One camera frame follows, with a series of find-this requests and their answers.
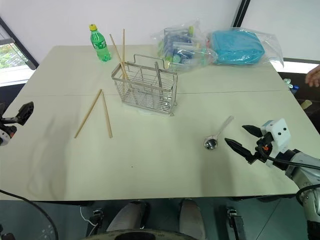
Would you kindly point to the grey rounded robot leg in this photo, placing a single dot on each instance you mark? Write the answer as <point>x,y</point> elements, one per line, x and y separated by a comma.
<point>192,217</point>
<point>128,216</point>

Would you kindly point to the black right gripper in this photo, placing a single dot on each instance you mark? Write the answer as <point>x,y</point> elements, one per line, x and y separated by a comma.
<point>264,146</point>

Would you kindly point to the black wall post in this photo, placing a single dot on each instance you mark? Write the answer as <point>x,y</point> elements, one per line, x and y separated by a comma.
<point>242,12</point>

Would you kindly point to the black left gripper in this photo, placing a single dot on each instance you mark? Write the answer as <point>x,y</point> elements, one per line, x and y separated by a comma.
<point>8,125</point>

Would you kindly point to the green plastic bottle yellow cap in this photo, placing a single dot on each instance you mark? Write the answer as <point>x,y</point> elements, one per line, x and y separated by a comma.
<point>101,47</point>

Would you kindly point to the metal spoon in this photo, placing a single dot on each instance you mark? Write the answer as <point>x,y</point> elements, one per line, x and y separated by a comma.
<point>211,144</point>

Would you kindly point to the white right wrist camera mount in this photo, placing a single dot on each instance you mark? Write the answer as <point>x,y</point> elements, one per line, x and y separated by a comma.
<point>280,135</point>

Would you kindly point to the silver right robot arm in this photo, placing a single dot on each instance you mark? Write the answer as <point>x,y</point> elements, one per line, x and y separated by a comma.
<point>303,166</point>

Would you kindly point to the dark side table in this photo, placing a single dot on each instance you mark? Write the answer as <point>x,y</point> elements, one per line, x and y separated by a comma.
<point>306,97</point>

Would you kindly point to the black table leg bracket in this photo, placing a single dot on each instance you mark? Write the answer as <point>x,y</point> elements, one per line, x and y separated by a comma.
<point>98,218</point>
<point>236,222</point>

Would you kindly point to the blue folded cloth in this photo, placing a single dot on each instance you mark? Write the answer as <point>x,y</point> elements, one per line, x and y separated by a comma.
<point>237,47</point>

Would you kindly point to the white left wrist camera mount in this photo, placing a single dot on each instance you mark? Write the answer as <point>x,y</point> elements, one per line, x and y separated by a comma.
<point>3,140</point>

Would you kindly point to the small beige block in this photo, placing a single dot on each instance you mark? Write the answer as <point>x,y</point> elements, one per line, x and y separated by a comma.
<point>306,104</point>

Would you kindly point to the wooden chopstick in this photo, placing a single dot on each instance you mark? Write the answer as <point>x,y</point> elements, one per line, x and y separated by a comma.
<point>117,53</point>
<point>87,114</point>
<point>107,116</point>

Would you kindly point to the clear bag of small items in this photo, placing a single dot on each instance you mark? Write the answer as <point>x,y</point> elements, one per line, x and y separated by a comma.
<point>180,47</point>

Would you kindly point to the dark rounded robot base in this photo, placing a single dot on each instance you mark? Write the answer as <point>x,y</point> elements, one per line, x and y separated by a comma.
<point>140,235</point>

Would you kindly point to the small white blue object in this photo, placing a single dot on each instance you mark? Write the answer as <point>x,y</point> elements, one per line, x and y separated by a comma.
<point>291,84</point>

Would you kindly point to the bagged blue cloth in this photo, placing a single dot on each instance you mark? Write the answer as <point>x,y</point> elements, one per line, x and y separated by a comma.
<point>271,40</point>

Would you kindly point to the bystander bare hand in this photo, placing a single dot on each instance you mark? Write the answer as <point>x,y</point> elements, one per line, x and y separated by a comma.
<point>314,76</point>

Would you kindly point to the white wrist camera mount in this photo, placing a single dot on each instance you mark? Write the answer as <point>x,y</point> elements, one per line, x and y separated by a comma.
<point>280,135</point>
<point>3,140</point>

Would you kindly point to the black window frame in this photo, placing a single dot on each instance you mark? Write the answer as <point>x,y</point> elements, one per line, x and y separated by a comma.
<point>20,42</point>

